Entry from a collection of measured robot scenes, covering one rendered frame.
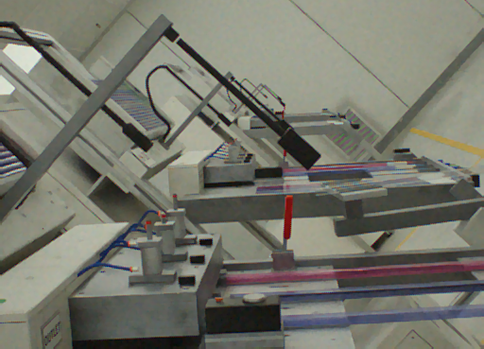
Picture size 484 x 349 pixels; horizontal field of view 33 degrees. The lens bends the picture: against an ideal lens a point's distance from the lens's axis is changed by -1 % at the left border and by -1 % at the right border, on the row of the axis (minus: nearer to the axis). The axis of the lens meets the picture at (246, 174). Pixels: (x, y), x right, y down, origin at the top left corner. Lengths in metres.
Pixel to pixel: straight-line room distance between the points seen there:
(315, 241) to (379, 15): 3.64
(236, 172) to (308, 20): 6.40
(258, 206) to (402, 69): 6.78
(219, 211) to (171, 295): 1.13
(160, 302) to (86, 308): 0.08
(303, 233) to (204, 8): 3.70
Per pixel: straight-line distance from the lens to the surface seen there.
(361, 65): 8.63
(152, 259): 0.90
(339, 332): 0.89
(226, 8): 8.65
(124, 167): 1.96
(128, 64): 0.88
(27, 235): 1.07
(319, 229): 5.59
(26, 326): 0.76
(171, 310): 0.86
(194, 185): 2.17
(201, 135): 5.54
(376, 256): 1.21
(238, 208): 1.97
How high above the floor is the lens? 1.20
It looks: 2 degrees down
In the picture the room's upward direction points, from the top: 48 degrees counter-clockwise
